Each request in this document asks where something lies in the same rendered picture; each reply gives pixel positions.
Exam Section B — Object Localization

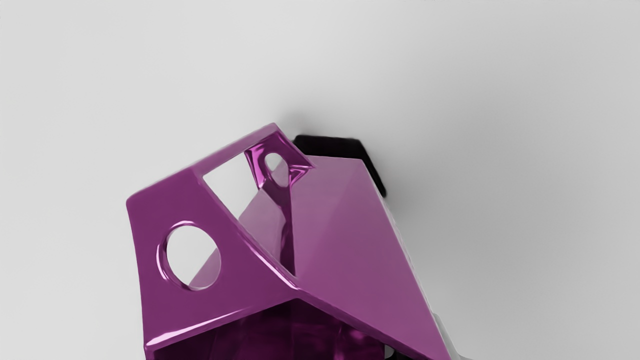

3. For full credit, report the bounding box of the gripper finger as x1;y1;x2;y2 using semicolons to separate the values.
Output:
433;312;472;360

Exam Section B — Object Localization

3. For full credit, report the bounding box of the purple faceted mug, angular handle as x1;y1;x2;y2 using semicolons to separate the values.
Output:
125;122;454;360

